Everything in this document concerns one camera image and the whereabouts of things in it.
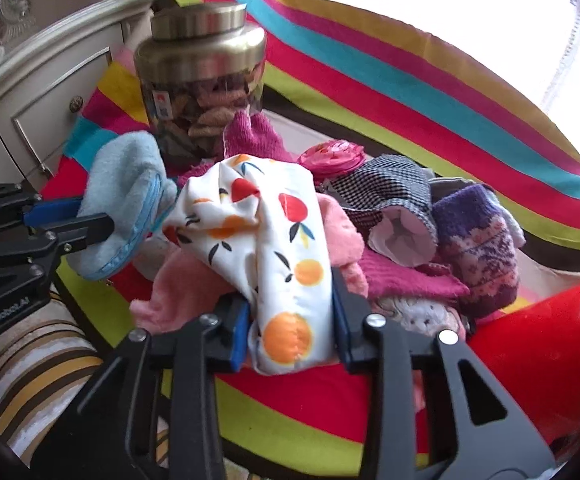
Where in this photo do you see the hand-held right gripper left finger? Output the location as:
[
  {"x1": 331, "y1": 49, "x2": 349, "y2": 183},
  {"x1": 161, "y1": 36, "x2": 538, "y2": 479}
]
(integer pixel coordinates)
[{"x1": 30, "y1": 299, "x2": 251, "y2": 480}]

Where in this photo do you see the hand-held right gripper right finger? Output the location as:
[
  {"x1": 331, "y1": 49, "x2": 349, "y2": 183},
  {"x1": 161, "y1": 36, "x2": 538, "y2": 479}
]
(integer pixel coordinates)
[{"x1": 330, "y1": 266, "x2": 558, "y2": 480}]

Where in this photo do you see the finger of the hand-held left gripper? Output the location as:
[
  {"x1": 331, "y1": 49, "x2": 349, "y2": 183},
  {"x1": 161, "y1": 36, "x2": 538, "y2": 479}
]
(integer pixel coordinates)
[
  {"x1": 0, "y1": 184, "x2": 83, "y2": 230},
  {"x1": 0, "y1": 212, "x2": 116, "y2": 273}
]

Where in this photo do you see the light blue fleece mitten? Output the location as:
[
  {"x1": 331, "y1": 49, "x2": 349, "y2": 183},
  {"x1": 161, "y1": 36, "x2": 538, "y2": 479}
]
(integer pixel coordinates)
[{"x1": 64, "y1": 131, "x2": 179, "y2": 282}]

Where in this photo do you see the white fruit-print cloth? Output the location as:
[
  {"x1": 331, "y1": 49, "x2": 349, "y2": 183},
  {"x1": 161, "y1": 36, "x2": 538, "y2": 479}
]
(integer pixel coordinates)
[{"x1": 162, "y1": 154, "x2": 333, "y2": 376}]

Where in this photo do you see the brown-yellow striped cushion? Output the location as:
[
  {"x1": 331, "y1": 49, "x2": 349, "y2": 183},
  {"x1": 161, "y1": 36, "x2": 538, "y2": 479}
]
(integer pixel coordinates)
[{"x1": 0, "y1": 285, "x2": 171, "y2": 471}]

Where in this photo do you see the pink fleece cloth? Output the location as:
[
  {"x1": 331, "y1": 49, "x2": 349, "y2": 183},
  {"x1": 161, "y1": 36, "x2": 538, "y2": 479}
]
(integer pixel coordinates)
[{"x1": 130, "y1": 192, "x2": 371, "y2": 336}]

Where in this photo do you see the magenta knit cloth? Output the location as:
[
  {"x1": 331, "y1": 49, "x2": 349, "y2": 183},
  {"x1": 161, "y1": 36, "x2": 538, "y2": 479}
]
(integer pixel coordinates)
[{"x1": 360, "y1": 247, "x2": 471, "y2": 301}]

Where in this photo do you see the white floral cloth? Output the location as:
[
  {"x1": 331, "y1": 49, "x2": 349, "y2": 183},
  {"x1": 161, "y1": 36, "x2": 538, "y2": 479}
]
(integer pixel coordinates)
[{"x1": 377, "y1": 295, "x2": 468, "y2": 341}]

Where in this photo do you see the cream dresser with drawers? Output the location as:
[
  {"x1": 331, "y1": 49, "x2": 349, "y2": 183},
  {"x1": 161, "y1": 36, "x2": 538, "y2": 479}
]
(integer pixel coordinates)
[{"x1": 0, "y1": 0, "x2": 168, "y2": 188}]

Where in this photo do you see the black-white houndstooth cloth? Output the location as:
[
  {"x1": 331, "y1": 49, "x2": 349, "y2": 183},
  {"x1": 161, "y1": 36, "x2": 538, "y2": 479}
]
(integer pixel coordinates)
[{"x1": 327, "y1": 155, "x2": 438, "y2": 266}]

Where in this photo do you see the purple patterned knit sock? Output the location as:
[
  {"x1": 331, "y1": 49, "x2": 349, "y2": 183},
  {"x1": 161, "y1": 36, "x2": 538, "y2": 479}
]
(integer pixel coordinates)
[{"x1": 432, "y1": 184, "x2": 521, "y2": 318}]

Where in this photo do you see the pink floral fabric piece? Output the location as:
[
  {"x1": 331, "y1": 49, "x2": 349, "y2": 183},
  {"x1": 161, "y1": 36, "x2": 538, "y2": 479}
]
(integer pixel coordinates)
[{"x1": 297, "y1": 140, "x2": 365, "y2": 181}]

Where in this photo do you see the magenta knitted glove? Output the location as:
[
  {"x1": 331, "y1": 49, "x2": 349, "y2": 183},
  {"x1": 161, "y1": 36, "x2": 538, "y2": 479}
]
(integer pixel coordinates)
[{"x1": 185, "y1": 110, "x2": 298, "y2": 181}]

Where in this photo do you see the red plastic container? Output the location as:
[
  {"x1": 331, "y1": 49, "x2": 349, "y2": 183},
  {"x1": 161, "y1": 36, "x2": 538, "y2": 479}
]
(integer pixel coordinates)
[{"x1": 467, "y1": 276, "x2": 580, "y2": 448}]

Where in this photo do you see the glass jar with gold lid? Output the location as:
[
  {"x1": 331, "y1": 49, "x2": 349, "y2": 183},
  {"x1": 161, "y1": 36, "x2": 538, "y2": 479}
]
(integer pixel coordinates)
[{"x1": 134, "y1": 2, "x2": 268, "y2": 171}]

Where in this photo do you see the colourful striped blanket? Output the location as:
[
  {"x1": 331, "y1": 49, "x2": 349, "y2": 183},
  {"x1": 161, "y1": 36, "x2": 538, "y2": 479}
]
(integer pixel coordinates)
[{"x1": 37, "y1": 0, "x2": 580, "y2": 466}]

